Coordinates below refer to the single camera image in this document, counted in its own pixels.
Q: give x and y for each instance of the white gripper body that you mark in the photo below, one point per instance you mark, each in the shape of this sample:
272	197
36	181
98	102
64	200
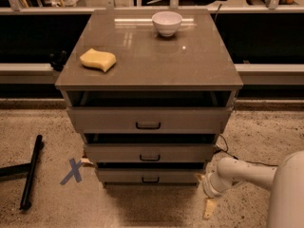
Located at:
209	184

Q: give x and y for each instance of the grey bottom drawer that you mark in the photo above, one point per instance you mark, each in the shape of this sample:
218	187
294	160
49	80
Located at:
149	176

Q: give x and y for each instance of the grey drawer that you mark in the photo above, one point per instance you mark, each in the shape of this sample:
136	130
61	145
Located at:
149	176
151	152
149	120

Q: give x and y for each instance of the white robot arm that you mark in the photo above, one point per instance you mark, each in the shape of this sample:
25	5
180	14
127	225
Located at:
285	183

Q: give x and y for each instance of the grey drawer cabinet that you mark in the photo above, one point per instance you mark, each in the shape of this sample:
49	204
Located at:
191	69

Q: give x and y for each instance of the grey middle drawer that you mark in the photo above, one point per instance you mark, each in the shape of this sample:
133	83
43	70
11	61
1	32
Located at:
151	152

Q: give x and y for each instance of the grey top drawer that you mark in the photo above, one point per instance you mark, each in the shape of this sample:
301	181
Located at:
149	120

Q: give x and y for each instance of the blue tape cross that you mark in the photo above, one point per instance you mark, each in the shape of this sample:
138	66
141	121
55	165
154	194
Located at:
73	173

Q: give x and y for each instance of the white bowl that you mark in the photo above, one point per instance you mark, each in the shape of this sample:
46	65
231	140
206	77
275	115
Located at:
166	23

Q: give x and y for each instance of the yellow sponge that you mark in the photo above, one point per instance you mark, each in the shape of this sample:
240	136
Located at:
98	60

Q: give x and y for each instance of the black clamp object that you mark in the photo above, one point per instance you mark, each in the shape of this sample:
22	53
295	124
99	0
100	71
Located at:
58	61

